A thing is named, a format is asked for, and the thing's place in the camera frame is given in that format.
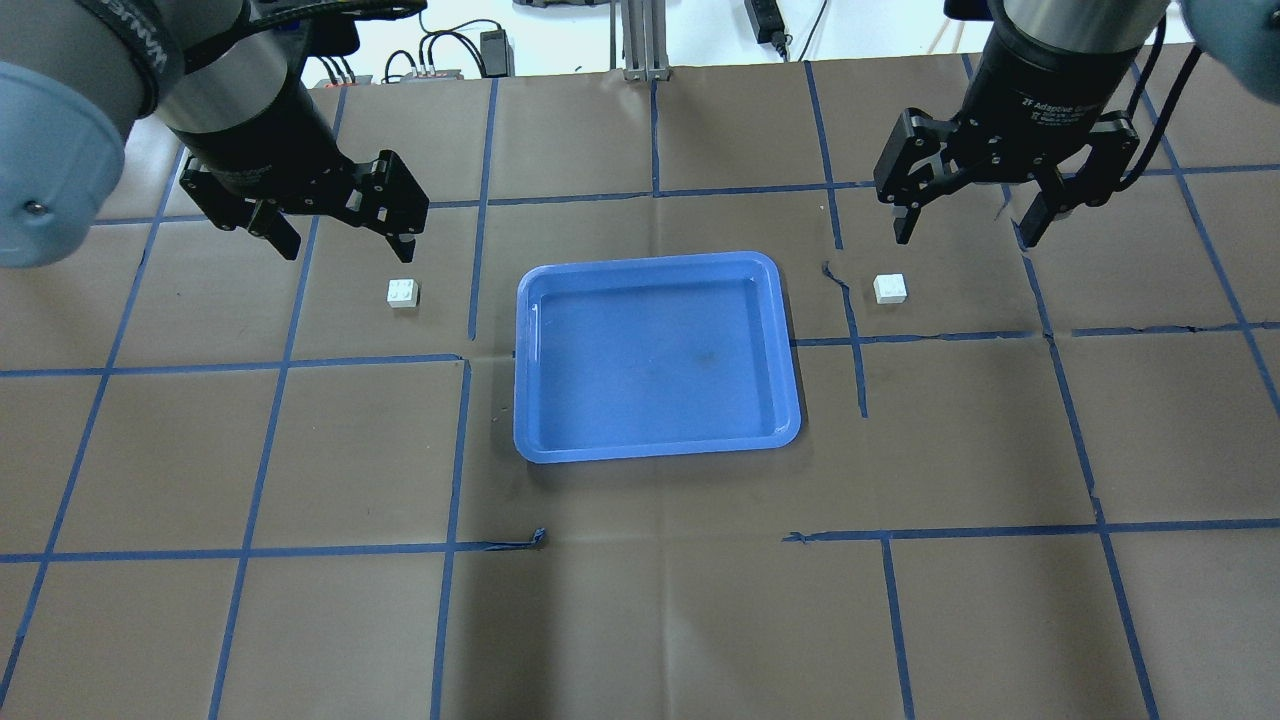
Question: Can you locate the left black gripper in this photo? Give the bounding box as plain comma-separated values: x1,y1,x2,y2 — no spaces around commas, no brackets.
180,100,430,264

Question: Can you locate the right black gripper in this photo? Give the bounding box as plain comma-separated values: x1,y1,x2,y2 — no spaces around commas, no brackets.
873,108,1139,249

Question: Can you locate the white block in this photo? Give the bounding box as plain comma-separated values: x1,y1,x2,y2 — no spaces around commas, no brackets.
385,278,421,309
872,273,909,305

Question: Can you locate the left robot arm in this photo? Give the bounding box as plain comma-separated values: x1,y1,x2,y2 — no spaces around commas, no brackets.
1,1,430,269

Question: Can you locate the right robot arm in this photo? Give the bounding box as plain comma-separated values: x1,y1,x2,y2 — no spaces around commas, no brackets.
874,1,1279,247

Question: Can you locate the blue plastic tray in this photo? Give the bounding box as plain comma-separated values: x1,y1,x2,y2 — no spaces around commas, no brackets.
513,251,803,464

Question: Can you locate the black power adapter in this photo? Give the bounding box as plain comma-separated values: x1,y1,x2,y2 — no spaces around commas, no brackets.
479,29,515,78

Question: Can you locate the aluminium frame post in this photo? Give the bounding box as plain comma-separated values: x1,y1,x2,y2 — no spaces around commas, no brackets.
612,1,671,82

